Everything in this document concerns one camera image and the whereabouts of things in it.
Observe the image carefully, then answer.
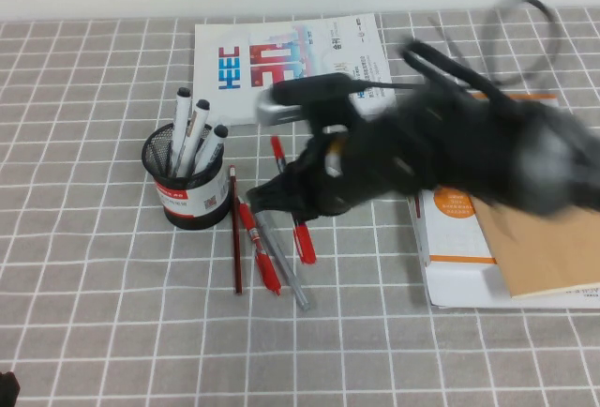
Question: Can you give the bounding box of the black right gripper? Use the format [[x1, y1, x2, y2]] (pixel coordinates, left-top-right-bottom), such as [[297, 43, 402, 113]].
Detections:
[[245, 97, 444, 221]]

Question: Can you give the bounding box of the red and black marker pen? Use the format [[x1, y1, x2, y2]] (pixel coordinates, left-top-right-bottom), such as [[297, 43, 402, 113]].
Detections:
[[270, 136, 317, 265]]

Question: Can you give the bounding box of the red gel pen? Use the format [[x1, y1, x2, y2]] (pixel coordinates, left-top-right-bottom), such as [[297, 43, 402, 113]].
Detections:
[[236, 196, 283, 297]]

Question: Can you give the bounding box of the grey pen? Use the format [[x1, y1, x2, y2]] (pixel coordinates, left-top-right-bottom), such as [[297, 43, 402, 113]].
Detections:
[[255, 211, 313, 311]]

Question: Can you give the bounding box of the clear capped white pen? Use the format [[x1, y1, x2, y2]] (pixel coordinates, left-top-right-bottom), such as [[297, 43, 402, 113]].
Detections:
[[205, 114, 231, 139]]

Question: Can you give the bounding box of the black mesh pen holder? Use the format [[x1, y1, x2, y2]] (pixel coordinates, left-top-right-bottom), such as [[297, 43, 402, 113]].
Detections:
[[141, 121, 232, 231]]

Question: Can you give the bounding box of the red black striped pencil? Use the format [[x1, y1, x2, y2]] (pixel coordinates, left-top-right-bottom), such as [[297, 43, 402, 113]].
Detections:
[[228, 165, 245, 296]]

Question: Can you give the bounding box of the white marker with black cap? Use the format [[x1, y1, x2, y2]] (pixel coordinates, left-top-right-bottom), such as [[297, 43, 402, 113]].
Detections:
[[194, 124, 230, 174], [180, 99, 211, 178], [169, 88, 193, 177]]

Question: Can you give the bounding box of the grey checked tablecloth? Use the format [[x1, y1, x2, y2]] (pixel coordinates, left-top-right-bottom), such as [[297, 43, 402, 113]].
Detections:
[[0, 7, 600, 407]]

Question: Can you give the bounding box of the white HEEC booklet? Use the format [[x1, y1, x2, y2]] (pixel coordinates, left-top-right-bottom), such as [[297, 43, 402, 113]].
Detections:
[[193, 13, 396, 127]]

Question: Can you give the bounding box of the orange and white magazine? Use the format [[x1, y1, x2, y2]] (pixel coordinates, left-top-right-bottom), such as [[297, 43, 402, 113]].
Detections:
[[408, 92, 562, 267]]

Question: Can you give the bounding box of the white paper sheet stack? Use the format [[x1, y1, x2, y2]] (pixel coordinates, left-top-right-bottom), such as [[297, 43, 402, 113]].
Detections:
[[419, 256, 600, 310]]

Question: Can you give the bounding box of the kraft brown classic notebook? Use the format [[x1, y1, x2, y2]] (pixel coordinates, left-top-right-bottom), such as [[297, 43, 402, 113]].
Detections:
[[470, 190, 600, 300]]

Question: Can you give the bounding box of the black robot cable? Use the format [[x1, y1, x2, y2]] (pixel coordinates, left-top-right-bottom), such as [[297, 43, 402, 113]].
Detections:
[[485, 0, 564, 87]]

